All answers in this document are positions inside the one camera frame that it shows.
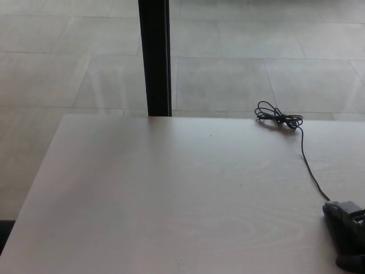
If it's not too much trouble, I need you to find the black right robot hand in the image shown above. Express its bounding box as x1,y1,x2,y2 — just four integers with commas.
322,200,365,271

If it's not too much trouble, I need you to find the black computer mouse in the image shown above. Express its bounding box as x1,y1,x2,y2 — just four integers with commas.
322,210,365,259

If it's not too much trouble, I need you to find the black floor base strip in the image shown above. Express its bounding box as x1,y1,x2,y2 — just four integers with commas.
0,219,15,251

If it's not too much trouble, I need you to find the black mouse cable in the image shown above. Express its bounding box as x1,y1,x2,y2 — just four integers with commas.
254,100,331,201

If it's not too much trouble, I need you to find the black vertical frame post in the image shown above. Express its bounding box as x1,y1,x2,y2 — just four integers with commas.
137,0,173,118

